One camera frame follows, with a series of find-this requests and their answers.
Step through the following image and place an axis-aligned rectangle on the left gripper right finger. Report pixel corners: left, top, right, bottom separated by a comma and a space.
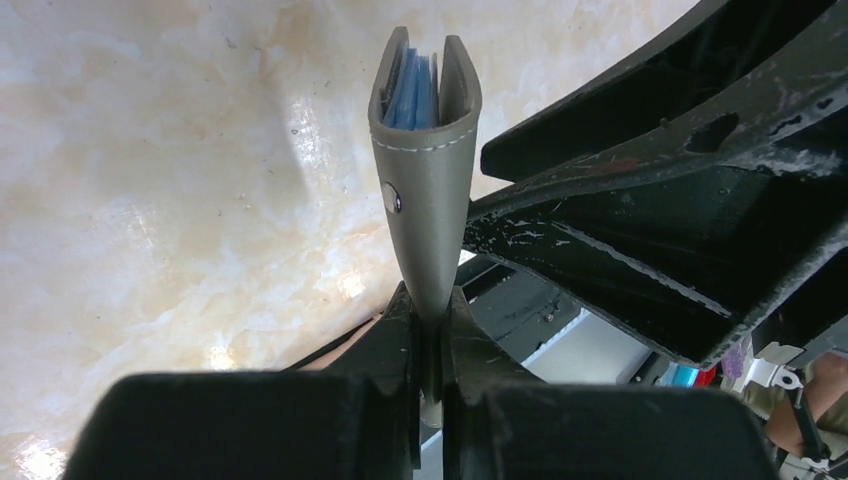
442, 288, 778, 479

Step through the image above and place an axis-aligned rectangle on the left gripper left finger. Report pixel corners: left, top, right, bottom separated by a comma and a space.
65, 285, 421, 479

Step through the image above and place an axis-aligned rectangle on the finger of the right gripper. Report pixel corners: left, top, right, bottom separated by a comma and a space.
481, 0, 832, 182
464, 1, 847, 366

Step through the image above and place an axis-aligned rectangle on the grey leather card holder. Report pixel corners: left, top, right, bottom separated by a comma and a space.
367, 26, 484, 326

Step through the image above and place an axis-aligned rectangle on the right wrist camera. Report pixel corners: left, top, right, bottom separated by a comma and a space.
738, 334, 847, 391

